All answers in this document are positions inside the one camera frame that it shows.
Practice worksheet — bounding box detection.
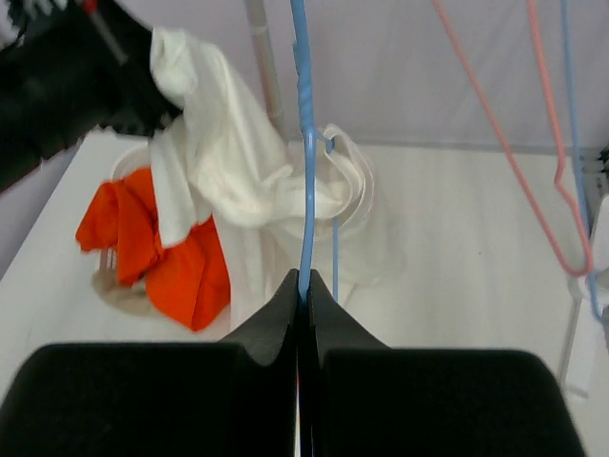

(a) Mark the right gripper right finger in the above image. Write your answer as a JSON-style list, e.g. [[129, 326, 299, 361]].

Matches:
[[304, 272, 584, 456]]

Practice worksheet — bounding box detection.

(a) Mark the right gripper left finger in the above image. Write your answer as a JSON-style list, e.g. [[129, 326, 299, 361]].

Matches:
[[1, 270, 298, 456]]

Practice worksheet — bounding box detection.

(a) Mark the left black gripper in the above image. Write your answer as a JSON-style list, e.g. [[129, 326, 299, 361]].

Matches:
[[1, 1, 182, 189]]

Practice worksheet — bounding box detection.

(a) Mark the orange t shirt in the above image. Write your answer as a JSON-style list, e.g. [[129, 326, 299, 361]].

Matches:
[[75, 167, 230, 331]]

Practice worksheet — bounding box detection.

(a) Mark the white t shirt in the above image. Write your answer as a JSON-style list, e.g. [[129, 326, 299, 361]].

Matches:
[[148, 28, 402, 327]]

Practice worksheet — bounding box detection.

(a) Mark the blue wire hanger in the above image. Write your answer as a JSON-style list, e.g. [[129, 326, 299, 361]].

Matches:
[[559, 0, 603, 319], [290, 0, 318, 308]]

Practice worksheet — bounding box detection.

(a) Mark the pink wire hanger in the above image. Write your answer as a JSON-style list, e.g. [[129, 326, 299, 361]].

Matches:
[[430, 0, 594, 277]]

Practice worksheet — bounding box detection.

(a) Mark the metal clothes rack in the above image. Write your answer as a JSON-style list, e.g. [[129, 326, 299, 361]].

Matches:
[[245, 0, 609, 399]]

